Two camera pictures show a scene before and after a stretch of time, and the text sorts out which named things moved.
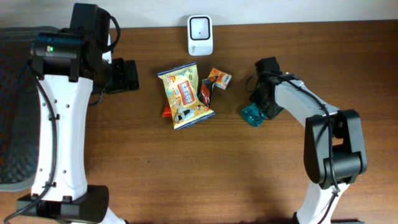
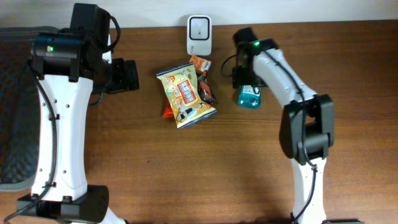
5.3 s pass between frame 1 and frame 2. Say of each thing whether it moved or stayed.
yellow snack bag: stayed
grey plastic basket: stayed
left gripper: stayed
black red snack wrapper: moved
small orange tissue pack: moved
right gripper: moved
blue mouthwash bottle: moved
